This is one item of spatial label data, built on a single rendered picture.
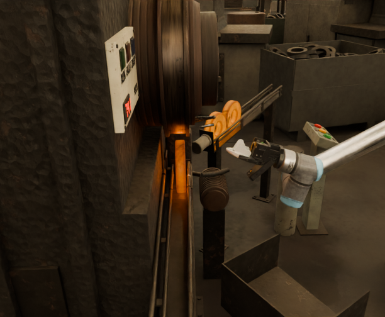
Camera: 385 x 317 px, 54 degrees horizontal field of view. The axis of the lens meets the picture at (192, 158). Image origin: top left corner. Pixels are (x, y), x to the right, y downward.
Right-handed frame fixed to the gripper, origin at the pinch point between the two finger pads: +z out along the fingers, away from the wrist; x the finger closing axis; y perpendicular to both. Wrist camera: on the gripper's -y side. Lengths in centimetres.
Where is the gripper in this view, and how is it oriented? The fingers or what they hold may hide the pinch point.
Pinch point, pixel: (228, 151)
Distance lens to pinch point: 145.6
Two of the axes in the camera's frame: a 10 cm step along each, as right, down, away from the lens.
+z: -9.6, -2.5, -1.3
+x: 0.2, 4.1, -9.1
